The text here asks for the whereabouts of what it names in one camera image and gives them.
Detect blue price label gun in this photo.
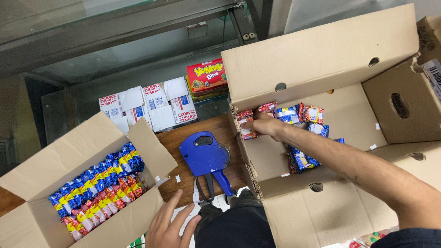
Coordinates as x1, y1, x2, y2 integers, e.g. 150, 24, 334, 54
179, 131, 238, 205

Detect red snack packet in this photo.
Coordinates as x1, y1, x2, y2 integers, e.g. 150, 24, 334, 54
237, 110, 260, 140
298, 103, 325, 125
258, 101, 277, 114

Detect person's right hand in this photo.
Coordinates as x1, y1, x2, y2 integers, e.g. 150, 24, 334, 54
240, 113, 294, 143

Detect person's left hand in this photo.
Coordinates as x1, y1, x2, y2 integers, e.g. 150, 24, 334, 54
145, 189, 202, 248

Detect white barcode label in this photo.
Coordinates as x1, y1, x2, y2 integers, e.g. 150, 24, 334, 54
422, 59, 441, 101

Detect small open cardboard box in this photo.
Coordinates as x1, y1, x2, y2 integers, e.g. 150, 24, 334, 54
0, 111, 178, 248

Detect colourful plastic bag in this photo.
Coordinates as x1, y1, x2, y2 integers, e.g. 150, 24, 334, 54
346, 227, 400, 248

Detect red cartoon print carton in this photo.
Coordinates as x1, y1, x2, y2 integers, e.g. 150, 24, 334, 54
186, 58, 229, 98

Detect closed brown cardboard box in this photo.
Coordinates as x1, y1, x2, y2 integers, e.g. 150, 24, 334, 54
416, 15, 441, 66

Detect row of blue packets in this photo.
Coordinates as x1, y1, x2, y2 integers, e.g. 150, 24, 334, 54
48, 142, 145, 218

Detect glass display cabinet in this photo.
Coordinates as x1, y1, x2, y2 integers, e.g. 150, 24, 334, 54
0, 0, 273, 145

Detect person's dark sleeve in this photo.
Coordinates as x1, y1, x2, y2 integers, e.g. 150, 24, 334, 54
371, 227, 441, 248

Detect person's dark trousers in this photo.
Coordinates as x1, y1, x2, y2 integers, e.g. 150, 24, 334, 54
193, 189, 277, 248

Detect white carton with red print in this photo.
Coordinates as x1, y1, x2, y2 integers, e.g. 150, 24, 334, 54
99, 86, 153, 134
143, 76, 198, 132

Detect row of red packets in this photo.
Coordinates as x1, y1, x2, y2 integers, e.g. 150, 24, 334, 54
61, 174, 149, 242

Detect large open cardboard box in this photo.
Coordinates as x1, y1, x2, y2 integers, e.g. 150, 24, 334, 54
221, 3, 441, 248

